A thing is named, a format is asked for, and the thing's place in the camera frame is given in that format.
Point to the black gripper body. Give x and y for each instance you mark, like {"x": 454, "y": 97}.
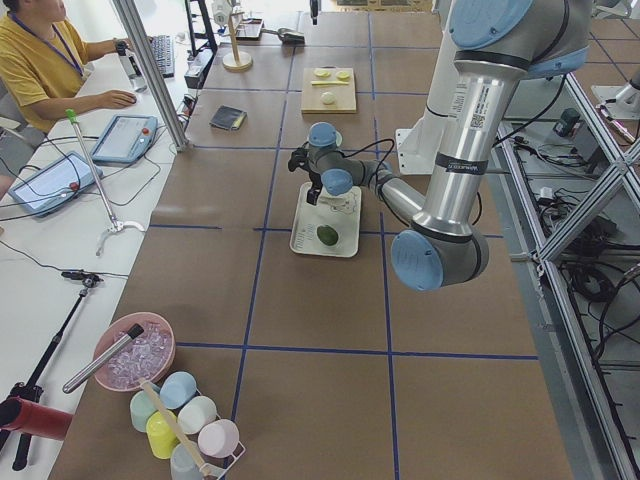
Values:
{"x": 315, "y": 180}

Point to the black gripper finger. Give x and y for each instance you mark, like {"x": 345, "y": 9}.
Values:
{"x": 312, "y": 196}

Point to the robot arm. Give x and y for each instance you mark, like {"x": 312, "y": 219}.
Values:
{"x": 493, "y": 46}

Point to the pink bowl with ice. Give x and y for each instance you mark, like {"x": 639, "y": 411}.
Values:
{"x": 148, "y": 356}

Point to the white bear tray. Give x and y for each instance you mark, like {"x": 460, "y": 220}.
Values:
{"x": 346, "y": 221}

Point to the green avocado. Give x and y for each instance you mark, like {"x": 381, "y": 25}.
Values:
{"x": 327, "y": 235}

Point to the wooden cutting board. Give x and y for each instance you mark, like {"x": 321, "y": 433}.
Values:
{"x": 345, "y": 95}

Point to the yellow plastic knife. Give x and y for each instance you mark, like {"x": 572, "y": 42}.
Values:
{"x": 329, "y": 83}

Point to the grey folded cloth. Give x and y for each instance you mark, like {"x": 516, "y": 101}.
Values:
{"x": 228, "y": 118}

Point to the wooden mug tree stand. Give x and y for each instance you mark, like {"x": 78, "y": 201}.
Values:
{"x": 236, "y": 60}

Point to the metal scoop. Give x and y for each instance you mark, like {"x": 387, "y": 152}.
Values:
{"x": 286, "y": 36}

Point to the far blue teach pendant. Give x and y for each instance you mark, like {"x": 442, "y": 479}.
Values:
{"x": 125, "y": 139}

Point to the blue teach pendant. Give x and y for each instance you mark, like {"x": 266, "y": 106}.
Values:
{"x": 125, "y": 139}
{"x": 53, "y": 186}

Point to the reacher grabber tool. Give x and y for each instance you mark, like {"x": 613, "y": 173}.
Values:
{"x": 117, "y": 225}

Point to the black keyboard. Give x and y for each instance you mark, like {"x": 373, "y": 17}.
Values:
{"x": 162, "y": 48}

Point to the metal tube black cap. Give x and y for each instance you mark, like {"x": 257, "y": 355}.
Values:
{"x": 90, "y": 369}

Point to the blue cup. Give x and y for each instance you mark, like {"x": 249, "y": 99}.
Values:
{"x": 178, "y": 389}

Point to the white cup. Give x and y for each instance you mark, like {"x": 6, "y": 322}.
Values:
{"x": 196, "y": 414}

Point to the near blue teach pendant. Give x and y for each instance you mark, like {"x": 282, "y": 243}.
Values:
{"x": 53, "y": 186}

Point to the pink cup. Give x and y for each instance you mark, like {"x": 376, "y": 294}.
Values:
{"x": 219, "y": 439}

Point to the wooden stick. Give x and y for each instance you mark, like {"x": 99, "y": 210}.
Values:
{"x": 205, "y": 469}

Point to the green cup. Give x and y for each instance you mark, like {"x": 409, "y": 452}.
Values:
{"x": 141, "y": 408}

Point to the yellow cup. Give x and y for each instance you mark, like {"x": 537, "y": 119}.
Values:
{"x": 160, "y": 436}

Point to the person in yellow shirt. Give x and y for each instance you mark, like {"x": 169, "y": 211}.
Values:
{"x": 43, "y": 61}

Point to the grey cup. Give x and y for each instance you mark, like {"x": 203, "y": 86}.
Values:
{"x": 182, "y": 465}

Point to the black tripod stick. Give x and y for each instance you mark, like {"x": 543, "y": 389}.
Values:
{"x": 30, "y": 391}

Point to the red cylinder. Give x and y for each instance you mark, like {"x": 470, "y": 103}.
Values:
{"x": 27, "y": 416}

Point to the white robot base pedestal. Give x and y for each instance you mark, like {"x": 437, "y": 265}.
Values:
{"x": 418, "y": 146}

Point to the aluminium frame post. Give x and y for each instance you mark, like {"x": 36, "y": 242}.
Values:
{"x": 133, "y": 25}

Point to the white wire cup rack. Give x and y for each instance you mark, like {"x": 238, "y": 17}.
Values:
{"x": 221, "y": 466}

